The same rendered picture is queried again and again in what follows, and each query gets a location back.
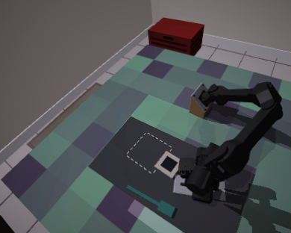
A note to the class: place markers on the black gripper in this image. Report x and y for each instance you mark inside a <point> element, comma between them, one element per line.
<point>208,198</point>

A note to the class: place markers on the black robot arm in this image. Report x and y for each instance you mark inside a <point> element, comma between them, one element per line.
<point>232,155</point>

